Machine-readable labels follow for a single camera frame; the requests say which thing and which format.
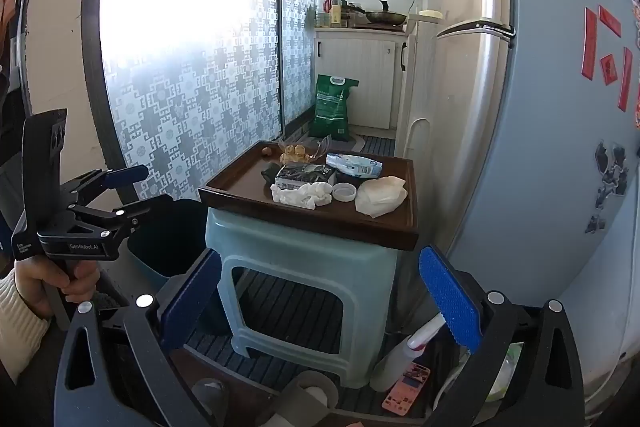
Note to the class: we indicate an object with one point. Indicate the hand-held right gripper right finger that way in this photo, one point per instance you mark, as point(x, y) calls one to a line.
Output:
point(450, 297)

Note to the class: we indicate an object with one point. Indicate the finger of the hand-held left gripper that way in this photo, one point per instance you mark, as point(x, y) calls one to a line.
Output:
point(127, 176)
point(137, 212)

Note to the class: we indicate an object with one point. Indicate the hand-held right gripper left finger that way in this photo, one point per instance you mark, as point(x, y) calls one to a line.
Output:
point(192, 302)

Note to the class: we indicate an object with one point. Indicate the dark teal plastic bin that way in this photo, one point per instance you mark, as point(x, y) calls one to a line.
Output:
point(170, 237)

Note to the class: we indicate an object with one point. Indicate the brown wooden tray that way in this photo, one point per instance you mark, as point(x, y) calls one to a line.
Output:
point(240, 182)

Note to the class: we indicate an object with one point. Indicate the white paper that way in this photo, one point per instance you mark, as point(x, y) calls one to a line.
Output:
point(380, 197)

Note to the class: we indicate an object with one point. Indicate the black wrapper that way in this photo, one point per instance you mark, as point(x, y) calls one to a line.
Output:
point(270, 172)

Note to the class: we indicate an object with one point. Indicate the white round plastic lid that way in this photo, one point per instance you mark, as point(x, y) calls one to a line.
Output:
point(344, 192)

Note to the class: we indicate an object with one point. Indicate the white tissue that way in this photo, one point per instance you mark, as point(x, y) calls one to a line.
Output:
point(300, 195)

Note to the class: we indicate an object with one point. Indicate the blue white wipes packet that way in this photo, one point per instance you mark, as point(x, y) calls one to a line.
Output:
point(352, 165)

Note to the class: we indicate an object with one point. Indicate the black printed packet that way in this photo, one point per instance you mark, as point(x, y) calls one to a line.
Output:
point(302, 174)

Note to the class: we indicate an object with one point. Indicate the clear plastic wrapper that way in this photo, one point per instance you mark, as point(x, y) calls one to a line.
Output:
point(317, 146)

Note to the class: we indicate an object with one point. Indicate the person's left forearm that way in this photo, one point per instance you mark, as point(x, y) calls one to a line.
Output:
point(15, 332)

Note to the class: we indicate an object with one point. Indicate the person's left hand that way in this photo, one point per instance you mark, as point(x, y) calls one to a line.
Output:
point(45, 279)

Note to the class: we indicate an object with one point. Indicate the white spray bottle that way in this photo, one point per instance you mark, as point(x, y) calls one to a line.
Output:
point(400, 357)

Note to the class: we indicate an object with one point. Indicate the grey striped floor mat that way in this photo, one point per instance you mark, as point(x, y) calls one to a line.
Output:
point(285, 307)

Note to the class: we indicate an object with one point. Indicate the patterned frosted glass door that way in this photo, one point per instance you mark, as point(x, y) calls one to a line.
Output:
point(200, 107)

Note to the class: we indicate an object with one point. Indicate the pink printed card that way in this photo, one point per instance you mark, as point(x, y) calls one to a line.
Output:
point(406, 389)

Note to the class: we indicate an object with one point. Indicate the light blue plastic stool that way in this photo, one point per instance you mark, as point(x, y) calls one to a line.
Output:
point(300, 247)

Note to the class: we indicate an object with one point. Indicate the grey tape roll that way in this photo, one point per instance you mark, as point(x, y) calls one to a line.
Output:
point(310, 394)

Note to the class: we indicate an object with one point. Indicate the black animal sticker group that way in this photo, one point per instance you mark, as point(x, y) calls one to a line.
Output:
point(610, 172)

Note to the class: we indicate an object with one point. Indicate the silver fridge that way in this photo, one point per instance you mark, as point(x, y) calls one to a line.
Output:
point(525, 107)

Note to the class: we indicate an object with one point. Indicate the green rice bag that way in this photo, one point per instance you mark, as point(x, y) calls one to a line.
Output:
point(331, 107)

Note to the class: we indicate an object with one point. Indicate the white two-door cabinet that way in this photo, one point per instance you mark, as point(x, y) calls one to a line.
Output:
point(420, 72)

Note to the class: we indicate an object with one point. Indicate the white stove cabinet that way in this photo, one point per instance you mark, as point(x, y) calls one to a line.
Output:
point(357, 77)

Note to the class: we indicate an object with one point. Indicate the large clear oil bottle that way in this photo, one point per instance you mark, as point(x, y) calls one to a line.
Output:
point(322, 7)

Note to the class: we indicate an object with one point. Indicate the yellow sauce bottle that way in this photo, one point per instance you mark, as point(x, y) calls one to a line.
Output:
point(336, 12)

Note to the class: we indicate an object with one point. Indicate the red paper strip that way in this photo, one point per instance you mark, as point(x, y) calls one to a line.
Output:
point(625, 79)
point(590, 42)

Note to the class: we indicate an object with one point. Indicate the white dish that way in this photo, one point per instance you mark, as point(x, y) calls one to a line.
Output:
point(430, 13)

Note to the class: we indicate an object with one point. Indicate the metal wok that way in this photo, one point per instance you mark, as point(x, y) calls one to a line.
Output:
point(385, 16)

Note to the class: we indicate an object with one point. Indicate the red diamond paper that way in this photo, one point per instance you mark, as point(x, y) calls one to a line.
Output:
point(610, 21)

